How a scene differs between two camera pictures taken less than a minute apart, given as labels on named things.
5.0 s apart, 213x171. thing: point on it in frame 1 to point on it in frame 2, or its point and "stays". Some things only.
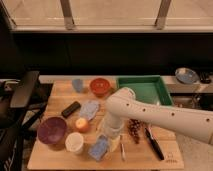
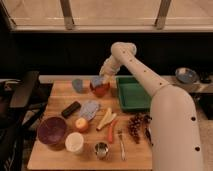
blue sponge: (99, 150) to (97, 80)
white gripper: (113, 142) to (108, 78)
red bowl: (99, 87) stays
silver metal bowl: (186, 76) stays
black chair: (22, 99) stays
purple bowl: (52, 130) stays
